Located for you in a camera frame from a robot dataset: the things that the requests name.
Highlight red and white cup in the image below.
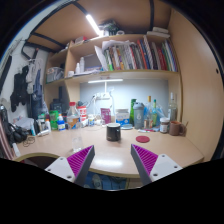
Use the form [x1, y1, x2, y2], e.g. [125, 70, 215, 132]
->
[77, 105, 88, 123]

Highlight grey shaker bottle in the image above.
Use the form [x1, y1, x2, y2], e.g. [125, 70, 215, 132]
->
[133, 102, 145, 130]

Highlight white ceiling light tube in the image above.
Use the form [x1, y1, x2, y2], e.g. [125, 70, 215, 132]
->
[85, 13, 103, 37]

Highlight black bag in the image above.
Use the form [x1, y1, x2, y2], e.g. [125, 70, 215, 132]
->
[0, 104, 29, 148]

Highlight white bottle with blue label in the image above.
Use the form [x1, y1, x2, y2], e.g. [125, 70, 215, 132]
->
[56, 113, 67, 132]

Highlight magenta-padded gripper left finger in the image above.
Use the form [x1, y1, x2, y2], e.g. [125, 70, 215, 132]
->
[44, 144, 96, 187]

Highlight flat round red coaster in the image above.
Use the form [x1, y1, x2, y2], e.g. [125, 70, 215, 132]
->
[135, 134, 151, 144]

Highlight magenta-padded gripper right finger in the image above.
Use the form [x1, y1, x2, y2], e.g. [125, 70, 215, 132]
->
[130, 143, 184, 186]

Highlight pink pouch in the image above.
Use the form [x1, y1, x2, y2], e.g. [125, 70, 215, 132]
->
[100, 107, 112, 125]

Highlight green-capped bottle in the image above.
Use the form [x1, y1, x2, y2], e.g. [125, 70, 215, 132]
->
[151, 98, 159, 128]

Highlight tall clear glass bottle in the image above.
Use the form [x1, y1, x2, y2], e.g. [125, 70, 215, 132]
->
[167, 92, 178, 123]

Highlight black elastic loops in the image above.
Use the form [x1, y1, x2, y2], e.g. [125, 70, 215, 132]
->
[22, 136, 36, 148]

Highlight yellow-capped bottle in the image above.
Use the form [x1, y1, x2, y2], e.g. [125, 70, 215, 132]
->
[145, 95, 153, 129]

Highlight dark green bottle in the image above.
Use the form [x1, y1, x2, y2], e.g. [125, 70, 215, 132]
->
[129, 98, 138, 126]

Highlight brown mug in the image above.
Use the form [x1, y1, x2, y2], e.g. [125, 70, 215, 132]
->
[168, 120, 185, 137]

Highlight hanging dark clothes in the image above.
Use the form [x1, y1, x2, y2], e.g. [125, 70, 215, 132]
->
[9, 58, 44, 114]

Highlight white power strip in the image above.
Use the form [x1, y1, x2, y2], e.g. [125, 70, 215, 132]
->
[93, 93, 112, 101]

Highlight brown jar with white lid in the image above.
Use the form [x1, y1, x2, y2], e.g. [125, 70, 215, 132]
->
[159, 116, 171, 134]

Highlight black mug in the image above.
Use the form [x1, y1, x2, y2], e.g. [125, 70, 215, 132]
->
[105, 122, 122, 142]

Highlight green container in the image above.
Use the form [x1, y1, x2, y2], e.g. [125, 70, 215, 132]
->
[48, 109, 60, 131]

